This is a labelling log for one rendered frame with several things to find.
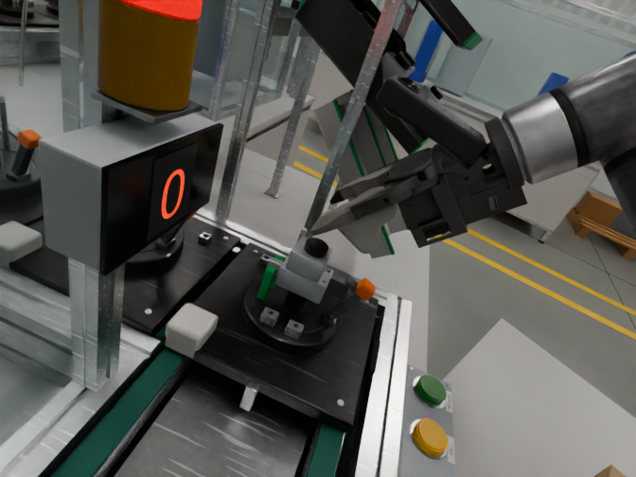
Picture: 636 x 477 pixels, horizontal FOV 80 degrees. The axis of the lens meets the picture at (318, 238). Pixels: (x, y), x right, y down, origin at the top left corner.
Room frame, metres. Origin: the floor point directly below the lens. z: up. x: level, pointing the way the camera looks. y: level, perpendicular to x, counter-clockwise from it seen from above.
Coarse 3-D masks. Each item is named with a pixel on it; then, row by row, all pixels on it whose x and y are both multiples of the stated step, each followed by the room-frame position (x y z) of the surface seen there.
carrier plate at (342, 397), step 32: (256, 256) 0.49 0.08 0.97; (224, 288) 0.40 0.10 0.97; (224, 320) 0.34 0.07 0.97; (352, 320) 0.43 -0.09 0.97; (224, 352) 0.30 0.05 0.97; (256, 352) 0.31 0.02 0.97; (320, 352) 0.35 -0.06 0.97; (352, 352) 0.37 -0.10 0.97; (288, 384) 0.29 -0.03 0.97; (320, 384) 0.30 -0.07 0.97; (352, 384) 0.32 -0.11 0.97; (320, 416) 0.27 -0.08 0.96; (352, 416) 0.28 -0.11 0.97
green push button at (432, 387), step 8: (424, 376) 0.38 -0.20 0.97; (416, 384) 0.37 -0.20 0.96; (424, 384) 0.36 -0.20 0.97; (432, 384) 0.37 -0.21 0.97; (440, 384) 0.38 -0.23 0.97; (424, 392) 0.35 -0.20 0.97; (432, 392) 0.36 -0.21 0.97; (440, 392) 0.36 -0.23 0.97; (432, 400) 0.35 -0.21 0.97; (440, 400) 0.35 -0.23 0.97
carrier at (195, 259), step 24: (192, 240) 0.47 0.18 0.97; (216, 240) 0.49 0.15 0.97; (144, 264) 0.37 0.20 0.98; (168, 264) 0.40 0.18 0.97; (192, 264) 0.42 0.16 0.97; (216, 264) 0.44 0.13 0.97; (144, 288) 0.34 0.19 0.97; (168, 288) 0.36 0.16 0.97; (192, 288) 0.38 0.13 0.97; (144, 312) 0.31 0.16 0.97; (168, 312) 0.32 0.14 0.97
